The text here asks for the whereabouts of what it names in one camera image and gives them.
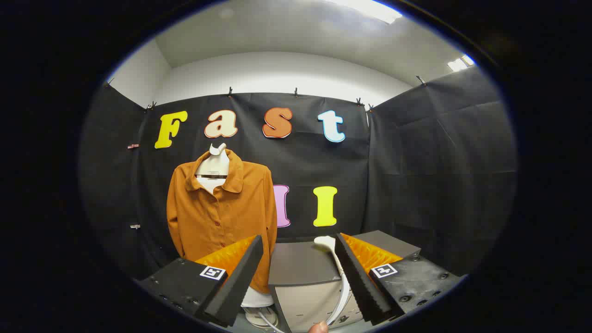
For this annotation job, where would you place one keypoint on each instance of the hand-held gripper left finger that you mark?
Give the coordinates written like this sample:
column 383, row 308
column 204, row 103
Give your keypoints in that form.
column 240, row 277

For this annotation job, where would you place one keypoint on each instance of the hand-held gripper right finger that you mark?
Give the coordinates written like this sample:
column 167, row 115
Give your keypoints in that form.
column 360, row 282

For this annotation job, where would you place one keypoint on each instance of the white garment steamer head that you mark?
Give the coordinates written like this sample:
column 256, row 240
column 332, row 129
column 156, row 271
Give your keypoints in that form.
column 324, row 242

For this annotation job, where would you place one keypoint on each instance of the orange button-up shirt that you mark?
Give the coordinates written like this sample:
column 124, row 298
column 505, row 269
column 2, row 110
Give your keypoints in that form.
column 217, row 217

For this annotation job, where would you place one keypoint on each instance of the white steamer base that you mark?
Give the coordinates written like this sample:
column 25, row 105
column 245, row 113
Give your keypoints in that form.
column 261, row 318

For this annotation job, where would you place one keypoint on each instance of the white steamer hanger board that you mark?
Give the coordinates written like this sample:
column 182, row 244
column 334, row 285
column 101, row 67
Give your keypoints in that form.
column 213, row 162

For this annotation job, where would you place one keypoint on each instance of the grey cabinet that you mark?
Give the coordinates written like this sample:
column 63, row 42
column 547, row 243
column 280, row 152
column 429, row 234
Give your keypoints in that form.
column 300, row 263

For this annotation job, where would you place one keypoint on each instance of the black backdrop cloth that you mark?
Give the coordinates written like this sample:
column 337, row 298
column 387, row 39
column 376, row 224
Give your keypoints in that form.
column 416, row 185

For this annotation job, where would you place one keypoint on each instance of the row of black backdrop clips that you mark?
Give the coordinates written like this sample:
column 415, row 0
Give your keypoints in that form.
column 296, row 92

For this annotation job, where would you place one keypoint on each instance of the small ceiling light panel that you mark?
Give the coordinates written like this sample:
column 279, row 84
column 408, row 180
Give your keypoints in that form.
column 460, row 63

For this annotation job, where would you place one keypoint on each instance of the long ceiling light panel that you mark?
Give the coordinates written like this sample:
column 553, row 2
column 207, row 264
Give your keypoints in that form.
column 370, row 8

